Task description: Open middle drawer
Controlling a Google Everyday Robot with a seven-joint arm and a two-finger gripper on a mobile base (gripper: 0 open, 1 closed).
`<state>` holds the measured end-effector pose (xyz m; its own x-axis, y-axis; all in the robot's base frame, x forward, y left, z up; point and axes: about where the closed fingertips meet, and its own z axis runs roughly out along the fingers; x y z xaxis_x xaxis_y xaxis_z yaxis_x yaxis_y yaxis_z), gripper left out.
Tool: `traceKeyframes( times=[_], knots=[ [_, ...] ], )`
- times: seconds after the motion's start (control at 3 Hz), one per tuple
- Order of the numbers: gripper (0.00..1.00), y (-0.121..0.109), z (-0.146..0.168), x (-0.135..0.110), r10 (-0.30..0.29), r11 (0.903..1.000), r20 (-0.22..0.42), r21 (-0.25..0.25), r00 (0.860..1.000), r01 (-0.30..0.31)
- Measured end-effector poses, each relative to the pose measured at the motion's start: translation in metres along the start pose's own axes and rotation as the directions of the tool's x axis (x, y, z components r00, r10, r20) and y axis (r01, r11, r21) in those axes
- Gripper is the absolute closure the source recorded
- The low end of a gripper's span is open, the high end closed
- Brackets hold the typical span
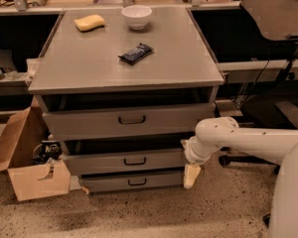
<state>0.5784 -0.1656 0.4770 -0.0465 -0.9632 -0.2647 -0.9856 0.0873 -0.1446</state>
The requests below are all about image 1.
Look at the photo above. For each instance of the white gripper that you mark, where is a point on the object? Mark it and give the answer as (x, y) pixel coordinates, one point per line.
(191, 153)

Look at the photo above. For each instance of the grey drawer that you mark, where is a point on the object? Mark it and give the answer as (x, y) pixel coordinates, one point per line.
(125, 122)
(133, 181)
(125, 162)

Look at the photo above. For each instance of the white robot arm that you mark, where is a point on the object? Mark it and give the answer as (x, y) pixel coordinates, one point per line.
(278, 146)

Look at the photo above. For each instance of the grey top drawer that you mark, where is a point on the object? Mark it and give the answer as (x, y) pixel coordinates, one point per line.
(125, 122)

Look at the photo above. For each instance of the grey bottom drawer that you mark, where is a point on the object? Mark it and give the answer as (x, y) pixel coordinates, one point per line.
(133, 181)

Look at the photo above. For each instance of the grey drawer cabinet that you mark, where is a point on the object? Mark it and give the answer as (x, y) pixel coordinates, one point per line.
(83, 71)

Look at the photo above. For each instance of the black office chair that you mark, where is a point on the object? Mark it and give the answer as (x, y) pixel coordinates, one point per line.
(277, 21)

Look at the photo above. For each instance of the dark blue snack packet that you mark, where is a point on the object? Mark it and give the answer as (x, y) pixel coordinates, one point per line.
(136, 54)

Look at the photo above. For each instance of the dark items in box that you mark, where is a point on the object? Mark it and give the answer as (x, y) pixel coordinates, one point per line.
(46, 150)

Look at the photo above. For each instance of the white bowl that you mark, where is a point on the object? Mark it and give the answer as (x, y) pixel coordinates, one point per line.
(137, 17)

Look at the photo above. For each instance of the cardboard box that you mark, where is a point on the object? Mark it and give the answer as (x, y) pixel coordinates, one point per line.
(22, 134)

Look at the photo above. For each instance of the yellow sponge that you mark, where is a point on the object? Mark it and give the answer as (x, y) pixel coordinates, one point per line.
(89, 22)

